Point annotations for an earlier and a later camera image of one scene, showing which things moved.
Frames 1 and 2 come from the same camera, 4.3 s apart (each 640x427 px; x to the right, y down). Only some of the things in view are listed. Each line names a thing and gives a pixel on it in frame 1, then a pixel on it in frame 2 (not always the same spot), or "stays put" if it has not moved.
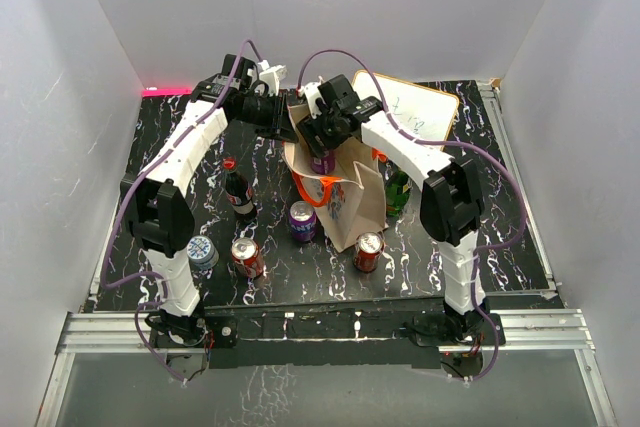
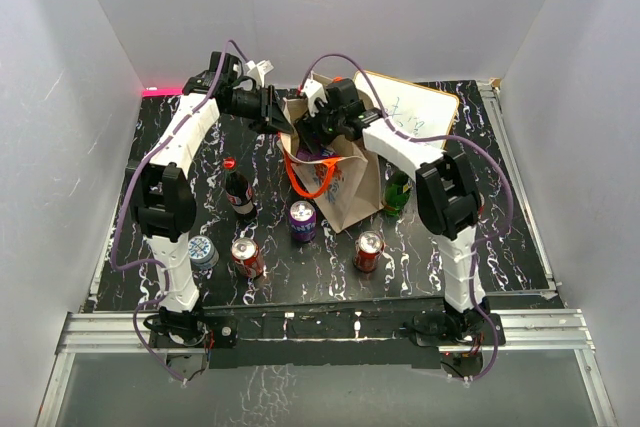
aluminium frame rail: [526, 332] stays put
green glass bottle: [397, 190] stays put
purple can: [324, 165] -> [305, 155]
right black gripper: [311, 128] stays put
